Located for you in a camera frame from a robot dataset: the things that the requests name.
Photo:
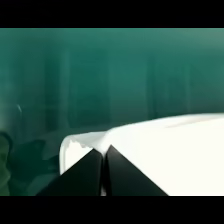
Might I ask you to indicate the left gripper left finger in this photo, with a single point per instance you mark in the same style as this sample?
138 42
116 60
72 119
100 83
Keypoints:
83 180

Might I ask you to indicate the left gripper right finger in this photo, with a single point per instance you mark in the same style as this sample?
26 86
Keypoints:
128 180

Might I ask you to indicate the white shirt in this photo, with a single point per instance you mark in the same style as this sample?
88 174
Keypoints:
173 153

